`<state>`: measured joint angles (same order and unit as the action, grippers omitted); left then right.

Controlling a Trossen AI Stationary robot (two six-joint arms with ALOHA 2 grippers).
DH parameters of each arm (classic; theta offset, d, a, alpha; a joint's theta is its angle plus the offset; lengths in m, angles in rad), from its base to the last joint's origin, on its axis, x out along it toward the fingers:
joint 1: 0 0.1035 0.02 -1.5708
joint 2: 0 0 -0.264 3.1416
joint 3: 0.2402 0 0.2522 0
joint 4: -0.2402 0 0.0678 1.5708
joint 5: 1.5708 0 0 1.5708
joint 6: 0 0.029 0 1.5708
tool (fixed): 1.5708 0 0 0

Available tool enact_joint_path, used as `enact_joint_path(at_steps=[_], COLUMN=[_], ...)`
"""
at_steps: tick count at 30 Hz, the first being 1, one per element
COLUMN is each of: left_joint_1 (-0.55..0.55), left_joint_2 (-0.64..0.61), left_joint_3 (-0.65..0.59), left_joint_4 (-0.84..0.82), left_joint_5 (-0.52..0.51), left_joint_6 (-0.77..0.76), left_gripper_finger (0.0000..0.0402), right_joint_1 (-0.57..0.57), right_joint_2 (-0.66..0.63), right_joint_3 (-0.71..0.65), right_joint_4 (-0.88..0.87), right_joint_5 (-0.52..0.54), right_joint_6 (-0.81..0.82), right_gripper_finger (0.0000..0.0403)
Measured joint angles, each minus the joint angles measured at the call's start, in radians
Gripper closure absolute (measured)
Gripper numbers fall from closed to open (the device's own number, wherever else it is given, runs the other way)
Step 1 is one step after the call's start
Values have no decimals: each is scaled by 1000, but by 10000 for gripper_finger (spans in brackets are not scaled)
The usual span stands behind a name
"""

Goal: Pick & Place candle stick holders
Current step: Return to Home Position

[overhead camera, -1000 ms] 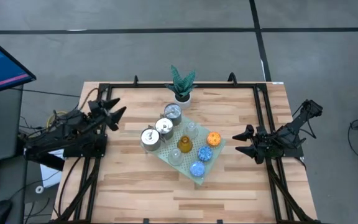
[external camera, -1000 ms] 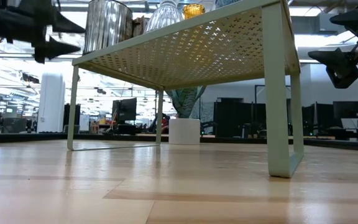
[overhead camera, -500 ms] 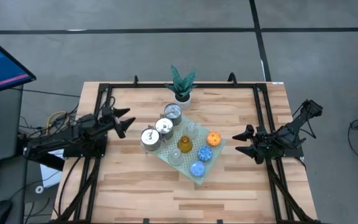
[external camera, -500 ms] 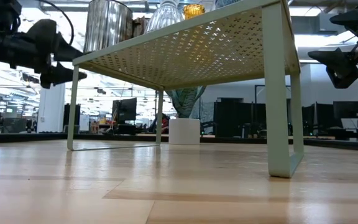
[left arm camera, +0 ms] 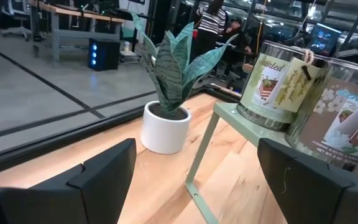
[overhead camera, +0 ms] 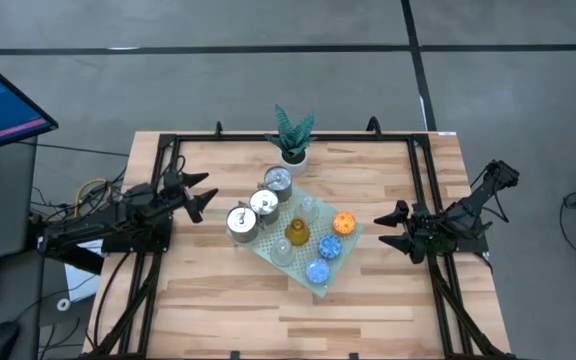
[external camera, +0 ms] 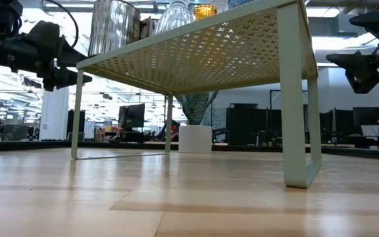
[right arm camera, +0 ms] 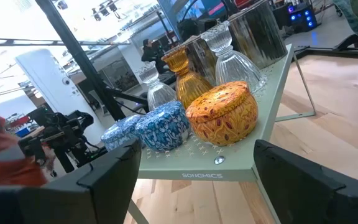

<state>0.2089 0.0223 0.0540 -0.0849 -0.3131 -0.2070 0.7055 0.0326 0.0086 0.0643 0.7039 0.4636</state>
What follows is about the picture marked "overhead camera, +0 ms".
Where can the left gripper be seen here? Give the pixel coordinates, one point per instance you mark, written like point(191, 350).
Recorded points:
point(178, 202)

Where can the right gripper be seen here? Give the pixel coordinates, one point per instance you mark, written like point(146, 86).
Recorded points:
point(423, 230)

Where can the silver lidded candle jar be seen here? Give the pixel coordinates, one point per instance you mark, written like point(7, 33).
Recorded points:
point(264, 201)
point(241, 220)
point(278, 177)

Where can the orange patterned votive holder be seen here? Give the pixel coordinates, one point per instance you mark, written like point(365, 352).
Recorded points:
point(344, 223)

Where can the blue patterned votive holder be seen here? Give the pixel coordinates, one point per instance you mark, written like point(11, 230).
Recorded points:
point(330, 246)
point(318, 271)

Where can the clear glass candlestick holder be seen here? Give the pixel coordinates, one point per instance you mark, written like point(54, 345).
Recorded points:
point(282, 252)
point(308, 210)

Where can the amber glass candlestick holder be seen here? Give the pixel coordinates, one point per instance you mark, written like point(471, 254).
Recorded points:
point(297, 232)

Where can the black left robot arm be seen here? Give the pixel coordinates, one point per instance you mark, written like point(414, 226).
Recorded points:
point(98, 222)

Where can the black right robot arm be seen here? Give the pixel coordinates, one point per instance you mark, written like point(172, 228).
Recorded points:
point(468, 210)

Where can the green perforated metal shelf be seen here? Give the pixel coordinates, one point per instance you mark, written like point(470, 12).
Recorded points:
point(270, 232)

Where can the snake plant in white pot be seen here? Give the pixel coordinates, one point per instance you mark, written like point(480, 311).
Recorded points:
point(294, 162)

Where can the white sticker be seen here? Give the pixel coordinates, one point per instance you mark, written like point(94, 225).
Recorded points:
point(446, 133)

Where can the white paper sheet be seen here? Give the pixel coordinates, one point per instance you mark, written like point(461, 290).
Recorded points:
point(80, 282)

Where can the white tape roll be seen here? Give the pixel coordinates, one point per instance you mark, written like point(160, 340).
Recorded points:
point(59, 302)

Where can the grey desk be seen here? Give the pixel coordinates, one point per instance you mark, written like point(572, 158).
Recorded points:
point(3, 210)

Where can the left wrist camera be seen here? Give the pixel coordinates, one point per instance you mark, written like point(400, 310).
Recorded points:
point(174, 181)

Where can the black aluminium table frame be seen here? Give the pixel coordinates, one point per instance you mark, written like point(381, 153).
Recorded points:
point(348, 137)

